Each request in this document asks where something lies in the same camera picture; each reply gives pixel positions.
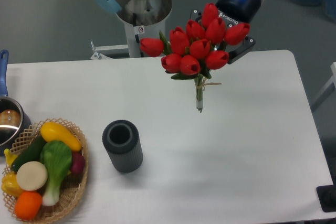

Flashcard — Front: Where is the green bok choy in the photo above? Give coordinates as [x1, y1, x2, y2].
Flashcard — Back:
[40, 140, 72, 207]

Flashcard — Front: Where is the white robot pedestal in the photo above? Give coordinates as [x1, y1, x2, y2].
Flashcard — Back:
[90, 20, 166, 60]

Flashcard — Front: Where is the black box at table edge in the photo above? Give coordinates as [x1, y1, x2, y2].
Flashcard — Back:
[316, 185, 335, 212]

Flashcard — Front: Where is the orange fruit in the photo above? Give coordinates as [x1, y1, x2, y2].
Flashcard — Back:
[14, 191, 42, 220]

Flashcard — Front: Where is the dark grey ribbed vase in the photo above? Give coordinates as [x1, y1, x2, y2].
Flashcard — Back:
[102, 120, 143, 173]

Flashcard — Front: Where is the red tulip bouquet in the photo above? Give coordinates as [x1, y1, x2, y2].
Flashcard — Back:
[140, 3, 250, 112]

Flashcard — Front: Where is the blue handled steel saucepan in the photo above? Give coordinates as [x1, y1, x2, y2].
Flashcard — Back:
[1, 49, 31, 156]

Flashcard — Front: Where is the woven wicker basket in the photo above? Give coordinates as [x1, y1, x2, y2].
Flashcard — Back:
[1, 118, 89, 223]

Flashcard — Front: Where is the round cream bun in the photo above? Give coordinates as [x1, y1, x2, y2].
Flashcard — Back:
[16, 161, 48, 191]

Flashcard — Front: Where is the yellow bell pepper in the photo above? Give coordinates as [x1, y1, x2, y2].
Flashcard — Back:
[1, 172, 24, 198]

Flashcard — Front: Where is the white frame at right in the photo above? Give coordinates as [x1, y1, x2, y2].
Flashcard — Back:
[310, 62, 335, 113]

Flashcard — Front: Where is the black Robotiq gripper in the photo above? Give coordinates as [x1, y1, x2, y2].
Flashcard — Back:
[190, 0, 261, 64]

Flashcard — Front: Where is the purple red onion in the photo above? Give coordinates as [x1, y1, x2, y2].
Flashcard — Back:
[70, 152, 86, 174]

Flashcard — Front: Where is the dark green cucumber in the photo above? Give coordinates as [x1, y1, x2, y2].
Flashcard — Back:
[11, 135, 47, 172]

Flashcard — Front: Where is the yellow banana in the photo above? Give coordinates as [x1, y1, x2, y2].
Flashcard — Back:
[4, 148, 18, 167]

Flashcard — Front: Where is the yellow squash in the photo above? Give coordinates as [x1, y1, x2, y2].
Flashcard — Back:
[40, 122, 82, 152]

